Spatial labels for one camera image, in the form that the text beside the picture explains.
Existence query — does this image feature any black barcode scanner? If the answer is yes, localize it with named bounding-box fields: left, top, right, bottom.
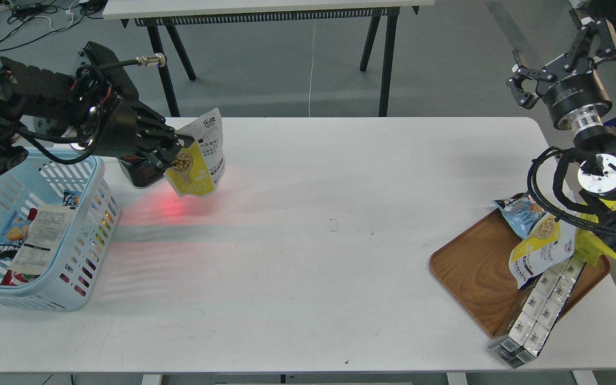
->
left=118, top=156, right=165, bottom=188

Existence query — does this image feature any blue snack bag in basket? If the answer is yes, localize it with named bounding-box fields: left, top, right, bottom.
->
left=0, top=190, right=81, bottom=261

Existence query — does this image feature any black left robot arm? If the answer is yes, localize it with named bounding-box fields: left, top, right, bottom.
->
left=0, top=42, right=196, bottom=187

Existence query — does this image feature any yellow white nut snack pouch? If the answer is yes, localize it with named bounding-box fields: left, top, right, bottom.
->
left=164, top=107, right=226, bottom=197

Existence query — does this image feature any white hanging cable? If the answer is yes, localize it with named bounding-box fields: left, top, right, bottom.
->
left=308, top=20, right=317, bottom=118

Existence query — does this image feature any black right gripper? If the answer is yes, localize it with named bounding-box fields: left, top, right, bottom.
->
left=506, top=8, right=616, bottom=130

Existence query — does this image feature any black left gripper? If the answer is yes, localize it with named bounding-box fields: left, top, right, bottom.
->
left=70, top=42, right=195, bottom=172

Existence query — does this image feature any red snack in basket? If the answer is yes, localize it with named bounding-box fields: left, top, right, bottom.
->
left=0, top=270, right=40, bottom=287

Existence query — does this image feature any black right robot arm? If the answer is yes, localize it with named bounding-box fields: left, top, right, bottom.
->
left=506, top=9, right=616, bottom=252

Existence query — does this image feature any white label snack in basket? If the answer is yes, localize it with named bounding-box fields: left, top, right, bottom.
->
left=8, top=205, right=76, bottom=275

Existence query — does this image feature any yellow cartoon face snack bag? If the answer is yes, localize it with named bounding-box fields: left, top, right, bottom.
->
left=574, top=199, right=616, bottom=266

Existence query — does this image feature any black leg background table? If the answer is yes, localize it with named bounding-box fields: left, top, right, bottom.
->
left=87, top=1, right=448, bottom=117

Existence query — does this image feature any brown wooden tray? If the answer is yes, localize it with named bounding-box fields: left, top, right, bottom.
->
left=429, top=193, right=611, bottom=337

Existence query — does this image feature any light blue plastic basket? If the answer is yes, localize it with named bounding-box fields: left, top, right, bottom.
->
left=0, top=149, right=121, bottom=311

